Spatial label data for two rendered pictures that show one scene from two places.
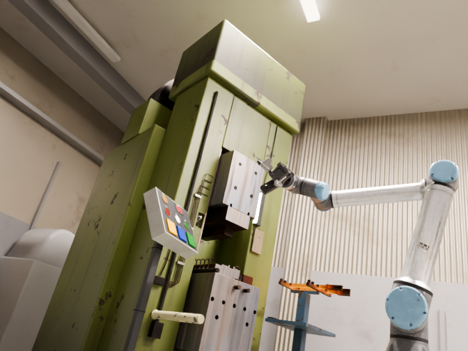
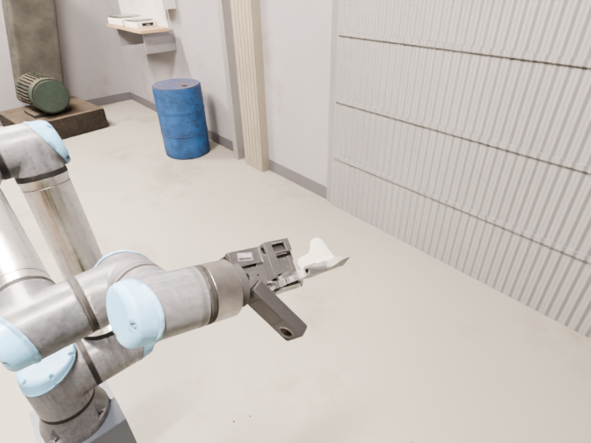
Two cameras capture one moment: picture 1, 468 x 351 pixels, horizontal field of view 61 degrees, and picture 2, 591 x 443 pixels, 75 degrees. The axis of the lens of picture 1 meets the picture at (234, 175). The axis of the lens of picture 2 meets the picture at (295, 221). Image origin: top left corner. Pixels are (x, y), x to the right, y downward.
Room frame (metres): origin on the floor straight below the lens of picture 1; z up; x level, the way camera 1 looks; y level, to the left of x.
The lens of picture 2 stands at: (2.14, -0.01, 1.73)
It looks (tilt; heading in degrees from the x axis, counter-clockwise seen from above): 33 degrees down; 199
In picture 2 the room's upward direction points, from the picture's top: 1 degrees counter-clockwise
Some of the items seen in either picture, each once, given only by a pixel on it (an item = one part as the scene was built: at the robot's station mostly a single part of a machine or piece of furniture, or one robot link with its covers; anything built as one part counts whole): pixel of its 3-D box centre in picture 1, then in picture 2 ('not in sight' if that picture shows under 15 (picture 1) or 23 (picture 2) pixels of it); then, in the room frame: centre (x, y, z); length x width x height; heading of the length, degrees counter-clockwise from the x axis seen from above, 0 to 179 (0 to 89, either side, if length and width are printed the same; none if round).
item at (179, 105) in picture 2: not in sight; (182, 118); (-1.40, -2.52, 0.38); 0.52 x 0.51 x 0.76; 60
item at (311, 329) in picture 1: (301, 327); not in sight; (2.71, -0.64, 0.75); 0.40 x 0.30 x 0.02; 136
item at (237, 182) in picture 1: (230, 191); not in sight; (2.68, 0.00, 1.56); 0.42 x 0.39 x 0.40; 36
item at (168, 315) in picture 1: (176, 316); not in sight; (2.21, 0.14, 0.62); 0.44 x 0.05 x 0.05; 36
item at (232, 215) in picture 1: (219, 221); not in sight; (2.65, 0.04, 1.32); 0.42 x 0.20 x 0.10; 36
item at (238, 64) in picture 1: (241, 88); not in sight; (2.82, 0.10, 2.60); 0.99 x 0.60 x 0.60; 126
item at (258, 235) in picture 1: (257, 241); not in sight; (2.77, -0.27, 1.27); 0.09 x 0.02 x 0.17; 126
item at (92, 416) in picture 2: (408, 350); (71, 406); (1.73, -0.87, 0.65); 0.19 x 0.19 x 0.10
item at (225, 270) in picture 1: (207, 272); not in sight; (2.65, 0.04, 0.96); 0.42 x 0.20 x 0.09; 36
